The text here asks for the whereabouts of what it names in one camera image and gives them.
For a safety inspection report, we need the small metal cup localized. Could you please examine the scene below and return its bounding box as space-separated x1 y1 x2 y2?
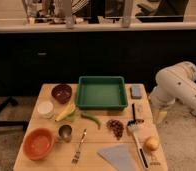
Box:
58 125 72 142

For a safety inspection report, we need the black marker pen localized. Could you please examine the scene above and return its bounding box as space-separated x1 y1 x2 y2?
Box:
132 103 136 121

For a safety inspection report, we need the orange plastic bowl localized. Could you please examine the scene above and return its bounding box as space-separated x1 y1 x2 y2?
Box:
23 128 55 161

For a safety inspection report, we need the blue sponge block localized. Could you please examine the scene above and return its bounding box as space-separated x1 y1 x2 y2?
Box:
130 84 142 99

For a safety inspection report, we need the grey-blue folded cloth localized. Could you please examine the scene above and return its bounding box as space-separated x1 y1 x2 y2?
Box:
97 144 136 171

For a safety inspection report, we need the white cloth-covered gripper body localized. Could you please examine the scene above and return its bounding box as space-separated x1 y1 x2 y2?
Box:
148 86 175 112

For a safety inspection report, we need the translucent yellowish gripper finger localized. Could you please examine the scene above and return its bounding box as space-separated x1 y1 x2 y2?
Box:
153 110 167 124

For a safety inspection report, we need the green plastic tray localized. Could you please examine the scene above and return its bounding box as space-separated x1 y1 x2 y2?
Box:
76 76 128 110

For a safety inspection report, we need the bunch of dark grapes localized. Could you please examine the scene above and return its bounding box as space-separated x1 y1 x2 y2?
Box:
107 119 124 140

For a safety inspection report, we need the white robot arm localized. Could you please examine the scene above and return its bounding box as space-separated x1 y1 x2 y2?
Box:
149 61 196 124

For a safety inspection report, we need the green chili pepper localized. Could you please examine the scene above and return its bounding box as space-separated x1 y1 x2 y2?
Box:
81 112 101 129

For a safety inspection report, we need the yellow-orange apple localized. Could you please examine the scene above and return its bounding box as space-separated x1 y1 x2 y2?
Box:
144 136 159 151

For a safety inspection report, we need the white paper cup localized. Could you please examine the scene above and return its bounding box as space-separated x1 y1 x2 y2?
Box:
37 101 54 118

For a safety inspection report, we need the dark red bowl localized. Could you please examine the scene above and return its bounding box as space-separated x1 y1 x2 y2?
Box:
51 84 72 104

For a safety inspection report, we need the black office chair base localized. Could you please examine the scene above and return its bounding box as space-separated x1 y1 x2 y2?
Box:
0 97 28 131

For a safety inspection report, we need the yellow corn cob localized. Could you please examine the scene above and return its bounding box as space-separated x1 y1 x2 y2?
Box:
55 103 75 122

